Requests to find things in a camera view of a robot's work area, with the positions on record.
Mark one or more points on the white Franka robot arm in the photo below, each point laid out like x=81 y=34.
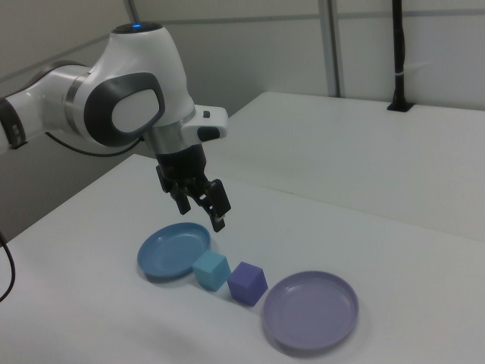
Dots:
x=132 y=68

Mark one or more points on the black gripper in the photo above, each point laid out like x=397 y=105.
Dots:
x=182 y=167

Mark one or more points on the teal cube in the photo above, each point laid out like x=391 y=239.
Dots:
x=210 y=271

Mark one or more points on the purple plate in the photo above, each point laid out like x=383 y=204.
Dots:
x=307 y=314

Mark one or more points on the grey partition post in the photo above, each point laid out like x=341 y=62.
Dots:
x=332 y=45

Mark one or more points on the black upright pole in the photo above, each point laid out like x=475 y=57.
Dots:
x=398 y=57

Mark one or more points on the blue plate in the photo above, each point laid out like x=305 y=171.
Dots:
x=166 y=250

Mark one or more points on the purple cube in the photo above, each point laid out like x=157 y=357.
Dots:
x=246 y=284

